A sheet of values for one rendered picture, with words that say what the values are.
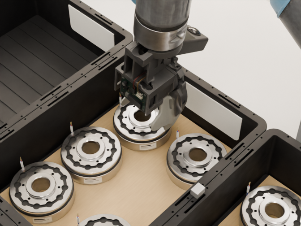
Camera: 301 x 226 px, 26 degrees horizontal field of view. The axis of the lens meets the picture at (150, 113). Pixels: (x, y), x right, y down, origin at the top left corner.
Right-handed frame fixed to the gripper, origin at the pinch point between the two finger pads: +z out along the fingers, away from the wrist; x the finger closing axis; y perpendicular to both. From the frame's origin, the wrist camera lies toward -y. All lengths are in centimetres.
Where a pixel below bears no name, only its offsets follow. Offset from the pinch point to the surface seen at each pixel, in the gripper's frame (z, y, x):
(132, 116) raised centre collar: 3.7, 1.6, -4.0
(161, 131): 3.6, 0.3, 1.8
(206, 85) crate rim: -3.5, -8.0, 3.5
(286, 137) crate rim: -5.2, -8.1, 19.9
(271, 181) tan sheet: 4.7, -6.4, 21.1
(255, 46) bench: 20.5, -43.5, -7.1
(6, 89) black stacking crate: 10.1, 10.9, -27.9
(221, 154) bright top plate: 2.5, -3.1, 12.4
